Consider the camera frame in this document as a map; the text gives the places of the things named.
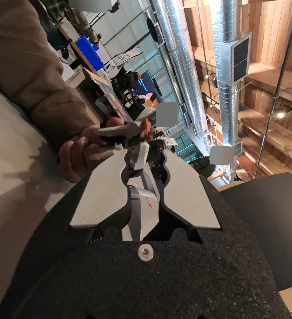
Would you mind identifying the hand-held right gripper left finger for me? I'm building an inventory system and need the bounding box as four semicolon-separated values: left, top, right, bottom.
70;149;132;231

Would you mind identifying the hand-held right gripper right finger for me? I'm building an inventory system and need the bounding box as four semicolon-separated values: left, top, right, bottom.
158;149;220;231

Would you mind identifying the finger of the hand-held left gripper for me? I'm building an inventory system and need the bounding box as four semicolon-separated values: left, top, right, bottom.
97;121;143;141
128;141;151;171

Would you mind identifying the brick instruction booklet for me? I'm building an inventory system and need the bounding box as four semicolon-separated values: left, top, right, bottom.
121;182;162;242

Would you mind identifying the person's left forearm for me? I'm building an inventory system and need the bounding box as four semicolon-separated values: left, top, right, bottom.
0;0;103;150

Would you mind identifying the grey desk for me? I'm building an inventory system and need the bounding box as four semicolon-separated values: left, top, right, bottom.
0;80;107;319

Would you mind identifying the person's left hand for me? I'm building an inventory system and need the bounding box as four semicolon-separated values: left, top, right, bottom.
59;117;128;183

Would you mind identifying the stack of blue bins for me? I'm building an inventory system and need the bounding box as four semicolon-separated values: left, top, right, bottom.
76;36;105;71

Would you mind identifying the wooden office table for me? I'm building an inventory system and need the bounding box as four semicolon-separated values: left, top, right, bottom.
57;23;111;83

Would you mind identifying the silver ventilation duct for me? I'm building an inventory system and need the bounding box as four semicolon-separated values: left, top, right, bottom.
211;0;252;181
151;0;207;146

